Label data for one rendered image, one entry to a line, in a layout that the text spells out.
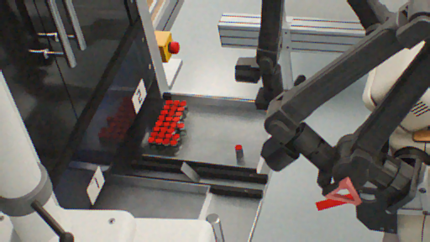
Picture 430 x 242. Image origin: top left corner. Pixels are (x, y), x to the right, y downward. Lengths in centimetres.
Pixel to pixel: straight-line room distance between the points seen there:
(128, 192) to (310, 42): 125
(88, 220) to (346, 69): 62
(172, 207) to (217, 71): 181
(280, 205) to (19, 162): 228
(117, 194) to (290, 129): 74
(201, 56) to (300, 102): 241
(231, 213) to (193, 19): 224
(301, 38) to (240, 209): 123
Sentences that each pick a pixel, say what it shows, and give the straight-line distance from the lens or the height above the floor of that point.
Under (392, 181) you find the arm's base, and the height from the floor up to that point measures 122.
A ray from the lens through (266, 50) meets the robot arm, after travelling 223.
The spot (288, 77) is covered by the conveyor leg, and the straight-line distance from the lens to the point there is 352.
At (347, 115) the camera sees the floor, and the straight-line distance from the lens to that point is 372.
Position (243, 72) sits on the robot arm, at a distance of 231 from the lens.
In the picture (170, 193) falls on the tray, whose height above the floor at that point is 88.
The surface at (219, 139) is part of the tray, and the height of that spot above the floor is 88.
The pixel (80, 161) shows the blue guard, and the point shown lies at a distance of 213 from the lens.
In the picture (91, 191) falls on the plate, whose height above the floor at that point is 103.
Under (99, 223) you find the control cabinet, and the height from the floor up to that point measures 158.
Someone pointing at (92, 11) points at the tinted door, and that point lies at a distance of 215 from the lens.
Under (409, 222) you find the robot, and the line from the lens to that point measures 218.
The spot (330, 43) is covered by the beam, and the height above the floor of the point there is 48.
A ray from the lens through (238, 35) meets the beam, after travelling 340.
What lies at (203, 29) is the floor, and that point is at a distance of 429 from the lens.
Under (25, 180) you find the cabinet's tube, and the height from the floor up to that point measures 176.
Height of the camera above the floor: 260
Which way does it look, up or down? 44 degrees down
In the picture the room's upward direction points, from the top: 12 degrees counter-clockwise
